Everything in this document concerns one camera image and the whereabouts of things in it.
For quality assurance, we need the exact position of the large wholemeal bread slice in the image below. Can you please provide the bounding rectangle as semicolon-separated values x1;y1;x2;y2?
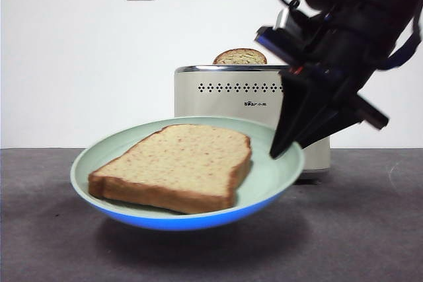
87;124;252;215

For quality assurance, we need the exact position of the pale green plate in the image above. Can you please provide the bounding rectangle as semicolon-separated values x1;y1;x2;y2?
69;116;305;232

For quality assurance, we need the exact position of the cream steel toaster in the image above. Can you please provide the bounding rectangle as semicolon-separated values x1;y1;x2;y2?
174;65;331;182

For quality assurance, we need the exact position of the small wholemeal bread slice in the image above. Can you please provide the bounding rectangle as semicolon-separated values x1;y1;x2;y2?
212;49;268;65

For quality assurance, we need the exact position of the dark right arm strap cable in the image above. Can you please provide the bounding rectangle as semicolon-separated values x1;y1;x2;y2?
376;14;423;71

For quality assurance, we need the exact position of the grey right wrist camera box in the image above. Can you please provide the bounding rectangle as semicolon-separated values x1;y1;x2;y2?
254;7;318;65

